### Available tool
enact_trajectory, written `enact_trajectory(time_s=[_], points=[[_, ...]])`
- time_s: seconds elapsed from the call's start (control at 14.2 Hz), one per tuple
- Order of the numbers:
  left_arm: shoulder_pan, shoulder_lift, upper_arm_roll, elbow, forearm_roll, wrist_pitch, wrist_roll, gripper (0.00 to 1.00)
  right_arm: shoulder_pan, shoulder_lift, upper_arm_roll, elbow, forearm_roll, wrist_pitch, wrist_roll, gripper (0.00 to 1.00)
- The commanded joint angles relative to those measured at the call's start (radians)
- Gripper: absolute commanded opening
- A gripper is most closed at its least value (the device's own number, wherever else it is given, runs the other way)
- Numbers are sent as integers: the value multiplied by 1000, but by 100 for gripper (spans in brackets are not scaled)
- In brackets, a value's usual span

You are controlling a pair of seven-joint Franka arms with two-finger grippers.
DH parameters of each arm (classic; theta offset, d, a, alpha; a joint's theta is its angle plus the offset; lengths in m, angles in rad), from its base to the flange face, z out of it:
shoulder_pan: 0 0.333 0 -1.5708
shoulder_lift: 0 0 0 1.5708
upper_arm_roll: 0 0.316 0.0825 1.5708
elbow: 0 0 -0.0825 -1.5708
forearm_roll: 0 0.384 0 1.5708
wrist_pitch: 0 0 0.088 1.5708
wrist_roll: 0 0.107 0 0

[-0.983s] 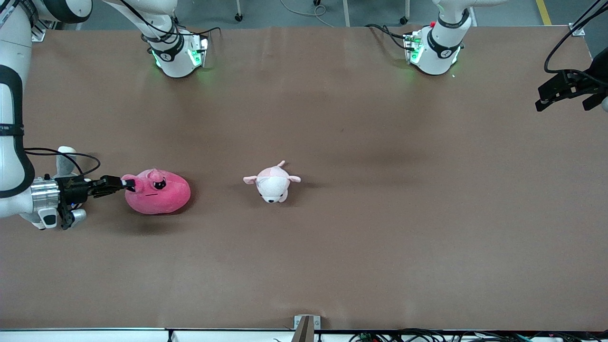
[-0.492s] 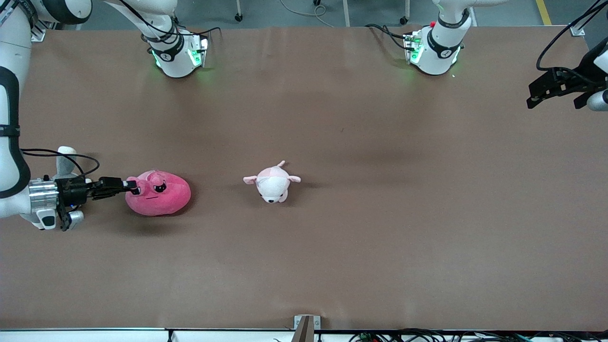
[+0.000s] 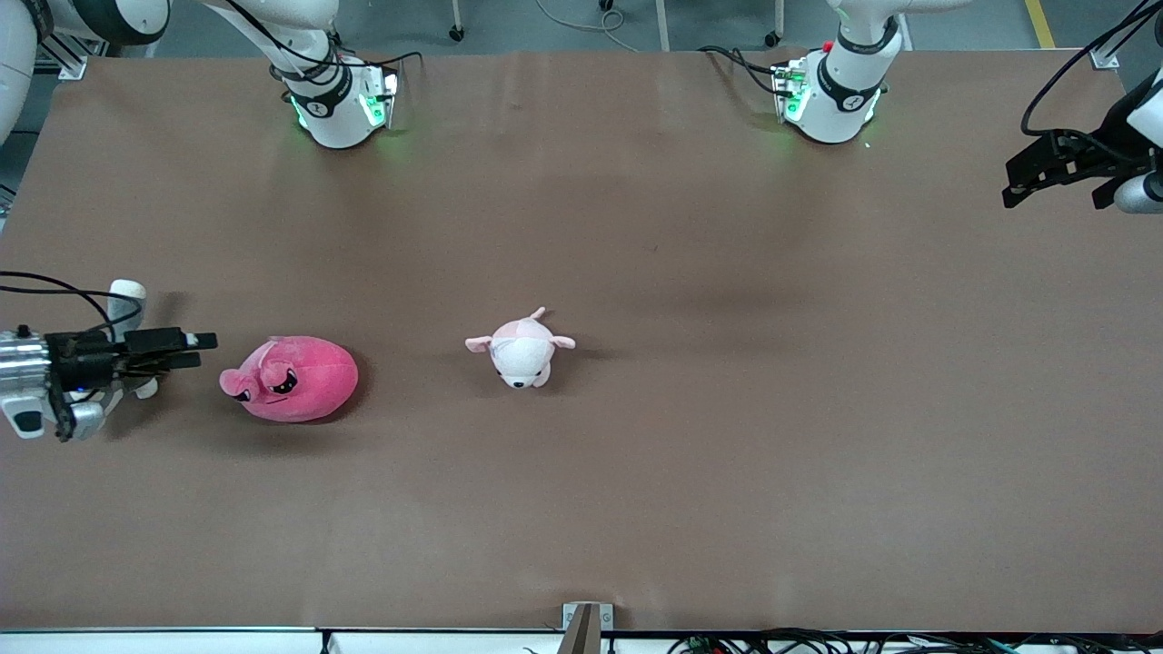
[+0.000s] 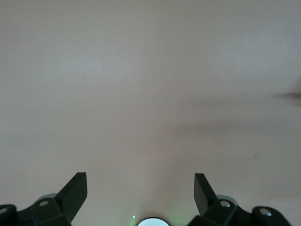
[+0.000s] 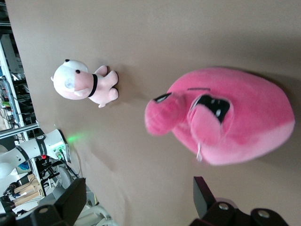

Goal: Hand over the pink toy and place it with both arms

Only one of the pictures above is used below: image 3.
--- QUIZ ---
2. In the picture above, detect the hot pink round plush toy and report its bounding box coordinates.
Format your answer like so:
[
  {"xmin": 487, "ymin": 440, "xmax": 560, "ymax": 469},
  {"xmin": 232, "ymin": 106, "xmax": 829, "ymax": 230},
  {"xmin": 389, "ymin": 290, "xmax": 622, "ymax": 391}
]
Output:
[{"xmin": 219, "ymin": 335, "xmax": 359, "ymax": 423}]

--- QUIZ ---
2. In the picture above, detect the grey white husky plush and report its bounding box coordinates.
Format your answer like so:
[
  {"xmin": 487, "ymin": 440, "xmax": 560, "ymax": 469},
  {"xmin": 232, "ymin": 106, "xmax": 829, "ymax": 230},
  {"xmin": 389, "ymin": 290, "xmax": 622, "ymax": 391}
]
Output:
[{"xmin": 77, "ymin": 280, "xmax": 163, "ymax": 428}]

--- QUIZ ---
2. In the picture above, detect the pale pink plush pig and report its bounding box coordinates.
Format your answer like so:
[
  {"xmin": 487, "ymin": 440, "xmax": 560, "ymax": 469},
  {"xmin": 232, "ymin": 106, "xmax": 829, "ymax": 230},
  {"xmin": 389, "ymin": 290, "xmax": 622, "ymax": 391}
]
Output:
[{"xmin": 465, "ymin": 307, "xmax": 577, "ymax": 390}]

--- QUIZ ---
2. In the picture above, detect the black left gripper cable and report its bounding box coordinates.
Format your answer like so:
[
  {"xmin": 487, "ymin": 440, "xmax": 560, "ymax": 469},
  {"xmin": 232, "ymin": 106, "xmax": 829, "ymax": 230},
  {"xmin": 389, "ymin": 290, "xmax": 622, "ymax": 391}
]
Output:
[{"xmin": 1021, "ymin": 0, "xmax": 1163, "ymax": 139}]

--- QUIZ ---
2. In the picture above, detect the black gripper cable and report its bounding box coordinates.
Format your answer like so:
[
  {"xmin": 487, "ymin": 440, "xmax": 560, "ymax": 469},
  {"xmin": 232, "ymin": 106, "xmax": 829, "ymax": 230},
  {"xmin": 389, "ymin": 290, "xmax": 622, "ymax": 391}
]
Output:
[
  {"xmin": 1021, "ymin": 0, "xmax": 1163, "ymax": 139},
  {"xmin": 0, "ymin": 270, "xmax": 144, "ymax": 335}
]

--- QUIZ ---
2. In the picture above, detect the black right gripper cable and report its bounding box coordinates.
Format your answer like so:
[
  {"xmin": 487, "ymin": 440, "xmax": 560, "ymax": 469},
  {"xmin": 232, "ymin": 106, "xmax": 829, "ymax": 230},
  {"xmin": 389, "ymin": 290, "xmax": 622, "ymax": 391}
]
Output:
[{"xmin": 0, "ymin": 270, "xmax": 144, "ymax": 335}]

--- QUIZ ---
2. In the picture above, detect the aluminium frame post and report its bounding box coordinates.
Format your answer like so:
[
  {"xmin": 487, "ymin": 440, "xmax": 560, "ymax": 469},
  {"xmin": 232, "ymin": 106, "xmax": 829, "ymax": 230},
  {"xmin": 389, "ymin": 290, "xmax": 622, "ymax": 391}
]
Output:
[
  {"xmin": 36, "ymin": 35, "xmax": 89, "ymax": 81},
  {"xmin": 1088, "ymin": 0, "xmax": 1163, "ymax": 70}
]

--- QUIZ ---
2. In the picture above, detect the white table edge rail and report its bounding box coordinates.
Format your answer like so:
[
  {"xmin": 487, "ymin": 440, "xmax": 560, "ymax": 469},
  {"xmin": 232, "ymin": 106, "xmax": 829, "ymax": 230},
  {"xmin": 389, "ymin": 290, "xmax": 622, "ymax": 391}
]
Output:
[{"xmin": 0, "ymin": 627, "xmax": 1163, "ymax": 654}]

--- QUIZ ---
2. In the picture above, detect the black left arm base cable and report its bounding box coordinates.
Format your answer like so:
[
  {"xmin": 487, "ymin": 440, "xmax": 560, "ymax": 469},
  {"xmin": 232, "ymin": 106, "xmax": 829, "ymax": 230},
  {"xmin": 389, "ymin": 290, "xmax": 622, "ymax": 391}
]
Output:
[{"xmin": 698, "ymin": 44, "xmax": 784, "ymax": 99}]

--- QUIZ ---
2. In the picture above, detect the black arm base cable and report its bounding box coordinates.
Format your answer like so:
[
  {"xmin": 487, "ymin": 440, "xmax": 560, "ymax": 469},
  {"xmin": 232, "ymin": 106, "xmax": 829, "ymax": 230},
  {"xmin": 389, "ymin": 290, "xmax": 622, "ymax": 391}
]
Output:
[
  {"xmin": 227, "ymin": 0, "xmax": 424, "ymax": 83},
  {"xmin": 698, "ymin": 44, "xmax": 784, "ymax": 99}
]

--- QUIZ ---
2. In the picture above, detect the black right arm base cable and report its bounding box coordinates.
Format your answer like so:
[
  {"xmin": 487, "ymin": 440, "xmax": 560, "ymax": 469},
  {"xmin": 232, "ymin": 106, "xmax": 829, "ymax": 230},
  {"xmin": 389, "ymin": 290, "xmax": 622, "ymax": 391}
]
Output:
[{"xmin": 227, "ymin": 0, "xmax": 424, "ymax": 83}]

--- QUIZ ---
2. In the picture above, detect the white floor cable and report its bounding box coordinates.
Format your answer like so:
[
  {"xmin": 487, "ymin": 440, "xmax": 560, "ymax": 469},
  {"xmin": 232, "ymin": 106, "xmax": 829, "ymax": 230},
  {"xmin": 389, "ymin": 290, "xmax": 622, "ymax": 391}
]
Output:
[{"xmin": 534, "ymin": 0, "xmax": 641, "ymax": 54}]

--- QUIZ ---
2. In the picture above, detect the metal table edge bracket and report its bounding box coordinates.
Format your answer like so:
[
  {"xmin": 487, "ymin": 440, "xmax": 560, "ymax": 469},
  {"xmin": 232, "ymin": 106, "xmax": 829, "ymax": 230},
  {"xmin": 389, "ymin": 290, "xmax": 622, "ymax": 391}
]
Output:
[{"xmin": 562, "ymin": 602, "xmax": 614, "ymax": 654}]

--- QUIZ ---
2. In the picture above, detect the black cable bundle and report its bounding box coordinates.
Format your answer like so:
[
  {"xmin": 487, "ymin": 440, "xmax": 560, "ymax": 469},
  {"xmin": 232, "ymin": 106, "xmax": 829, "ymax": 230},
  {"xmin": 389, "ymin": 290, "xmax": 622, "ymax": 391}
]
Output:
[{"xmin": 668, "ymin": 629, "xmax": 1163, "ymax": 654}]

